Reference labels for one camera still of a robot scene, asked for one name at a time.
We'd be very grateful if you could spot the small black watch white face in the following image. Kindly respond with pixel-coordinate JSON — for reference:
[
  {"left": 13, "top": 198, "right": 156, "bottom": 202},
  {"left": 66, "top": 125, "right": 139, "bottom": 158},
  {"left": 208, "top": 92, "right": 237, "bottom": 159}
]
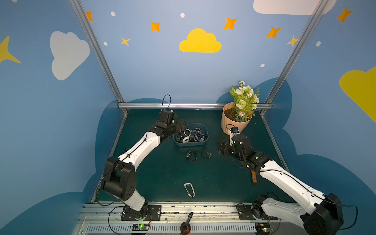
[{"left": 176, "top": 134, "right": 183, "bottom": 143}]

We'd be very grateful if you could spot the black digital strap watch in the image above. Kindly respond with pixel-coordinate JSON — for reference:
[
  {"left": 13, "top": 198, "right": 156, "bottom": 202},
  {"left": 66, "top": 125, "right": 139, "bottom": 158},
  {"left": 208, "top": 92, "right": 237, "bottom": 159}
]
[{"left": 186, "top": 150, "right": 197, "bottom": 162}]

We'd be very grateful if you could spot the cream strap square watch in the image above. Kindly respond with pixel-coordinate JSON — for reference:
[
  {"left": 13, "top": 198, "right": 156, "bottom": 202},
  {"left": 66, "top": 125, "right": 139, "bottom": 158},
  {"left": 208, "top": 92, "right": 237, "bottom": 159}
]
[{"left": 184, "top": 183, "right": 195, "bottom": 198}]

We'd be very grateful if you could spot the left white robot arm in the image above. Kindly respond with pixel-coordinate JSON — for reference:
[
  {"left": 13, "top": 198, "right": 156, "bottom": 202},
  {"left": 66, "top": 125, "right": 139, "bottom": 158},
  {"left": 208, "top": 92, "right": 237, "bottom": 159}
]
[{"left": 100, "top": 108, "right": 186, "bottom": 217}]

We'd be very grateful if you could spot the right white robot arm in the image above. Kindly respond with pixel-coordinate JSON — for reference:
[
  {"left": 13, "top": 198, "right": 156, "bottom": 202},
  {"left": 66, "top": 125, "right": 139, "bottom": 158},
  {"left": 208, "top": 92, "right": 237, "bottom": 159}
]
[{"left": 217, "top": 134, "right": 344, "bottom": 235}]

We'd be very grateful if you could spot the ribbed terracotta flower pot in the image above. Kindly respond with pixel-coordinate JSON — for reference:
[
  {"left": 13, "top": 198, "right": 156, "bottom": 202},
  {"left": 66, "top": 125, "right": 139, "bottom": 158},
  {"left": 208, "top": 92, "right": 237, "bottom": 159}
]
[{"left": 221, "top": 102, "right": 254, "bottom": 135}]

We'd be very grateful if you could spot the artificial white flower plant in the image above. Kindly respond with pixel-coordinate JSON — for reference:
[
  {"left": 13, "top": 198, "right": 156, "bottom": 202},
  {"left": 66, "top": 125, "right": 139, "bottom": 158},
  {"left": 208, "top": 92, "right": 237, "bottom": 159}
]
[{"left": 230, "top": 81, "right": 259, "bottom": 122}]

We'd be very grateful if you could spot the right green circuit board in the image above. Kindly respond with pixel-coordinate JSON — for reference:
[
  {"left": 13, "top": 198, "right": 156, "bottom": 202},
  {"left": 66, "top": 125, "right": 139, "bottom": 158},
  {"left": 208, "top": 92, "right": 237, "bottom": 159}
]
[{"left": 255, "top": 223, "right": 274, "bottom": 235}]

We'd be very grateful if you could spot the green circuit board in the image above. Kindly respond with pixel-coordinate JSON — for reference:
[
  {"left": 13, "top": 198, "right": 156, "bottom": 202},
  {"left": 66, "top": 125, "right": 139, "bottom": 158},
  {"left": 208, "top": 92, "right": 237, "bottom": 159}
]
[
  {"left": 132, "top": 223, "right": 150, "bottom": 232},
  {"left": 255, "top": 223, "right": 274, "bottom": 235}
]

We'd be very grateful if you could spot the red emergency stop button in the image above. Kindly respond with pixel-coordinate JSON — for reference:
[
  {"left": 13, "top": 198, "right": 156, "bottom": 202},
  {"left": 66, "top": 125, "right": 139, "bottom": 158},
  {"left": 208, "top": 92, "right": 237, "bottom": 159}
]
[{"left": 180, "top": 212, "right": 194, "bottom": 235}]

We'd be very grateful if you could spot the left green circuit board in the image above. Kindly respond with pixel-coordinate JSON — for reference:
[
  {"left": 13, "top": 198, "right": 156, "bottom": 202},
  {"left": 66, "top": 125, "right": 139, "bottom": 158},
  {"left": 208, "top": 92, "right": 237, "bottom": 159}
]
[{"left": 132, "top": 223, "right": 150, "bottom": 232}]

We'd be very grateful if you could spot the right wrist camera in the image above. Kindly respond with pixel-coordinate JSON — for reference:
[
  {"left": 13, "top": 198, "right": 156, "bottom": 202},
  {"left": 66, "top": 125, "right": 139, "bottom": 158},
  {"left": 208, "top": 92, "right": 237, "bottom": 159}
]
[{"left": 229, "top": 126, "right": 239, "bottom": 146}]

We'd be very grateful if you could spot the blue garden fork wooden handle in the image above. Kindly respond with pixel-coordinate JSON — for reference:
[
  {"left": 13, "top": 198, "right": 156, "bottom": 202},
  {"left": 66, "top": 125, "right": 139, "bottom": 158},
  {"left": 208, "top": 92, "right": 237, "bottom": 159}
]
[{"left": 251, "top": 171, "right": 257, "bottom": 184}]

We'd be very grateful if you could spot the aluminium back frame bar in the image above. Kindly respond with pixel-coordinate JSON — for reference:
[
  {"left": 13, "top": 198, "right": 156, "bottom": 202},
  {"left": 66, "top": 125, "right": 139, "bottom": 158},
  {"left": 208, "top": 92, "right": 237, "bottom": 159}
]
[{"left": 118, "top": 102, "right": 272, "bottom": 110}]

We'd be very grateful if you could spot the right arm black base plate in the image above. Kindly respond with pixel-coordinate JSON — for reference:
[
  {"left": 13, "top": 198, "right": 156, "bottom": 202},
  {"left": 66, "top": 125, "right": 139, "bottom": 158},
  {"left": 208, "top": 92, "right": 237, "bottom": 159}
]
[{"left": 236, "top": 203, "right": 278, "bottom": 220}]

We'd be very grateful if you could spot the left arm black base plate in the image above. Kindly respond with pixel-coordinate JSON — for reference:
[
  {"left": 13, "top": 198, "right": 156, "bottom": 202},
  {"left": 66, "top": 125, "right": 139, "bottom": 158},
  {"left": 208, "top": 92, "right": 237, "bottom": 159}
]
[{"left": 120, "top": 205, "right": 162, "bottom": 221}]

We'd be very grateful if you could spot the aluminium rail front frame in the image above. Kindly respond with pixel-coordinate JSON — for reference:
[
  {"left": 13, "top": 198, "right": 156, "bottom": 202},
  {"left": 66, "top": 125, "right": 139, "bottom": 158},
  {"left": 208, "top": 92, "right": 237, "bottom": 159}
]
[{"left": 73, "top": 202, "right": 306, "bottom": 235}]

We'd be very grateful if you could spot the aluminium left frame post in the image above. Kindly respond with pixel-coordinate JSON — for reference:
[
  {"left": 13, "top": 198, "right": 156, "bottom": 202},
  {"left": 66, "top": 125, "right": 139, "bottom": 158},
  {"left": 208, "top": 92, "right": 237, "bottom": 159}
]
[{"left": 69, "top": 0, "right": 128, "bottom": 116}]

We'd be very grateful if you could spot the aluminium frame post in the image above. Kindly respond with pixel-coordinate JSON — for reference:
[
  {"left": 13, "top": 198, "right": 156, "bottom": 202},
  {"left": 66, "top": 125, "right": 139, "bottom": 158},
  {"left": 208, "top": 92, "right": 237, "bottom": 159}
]
[
  {"left": 260, "top": 0, "right": 330, "bottom": 116},
  {"left": 69, "top": 0, "right": 128, "bottom": 116}
]

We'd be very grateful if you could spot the aluminium right frame post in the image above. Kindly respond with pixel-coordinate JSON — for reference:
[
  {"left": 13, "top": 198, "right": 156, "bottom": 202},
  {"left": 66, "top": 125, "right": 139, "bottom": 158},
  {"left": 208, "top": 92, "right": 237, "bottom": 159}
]
[{"left": 260, "top": 0, "right": 330, "bottom": 116}]

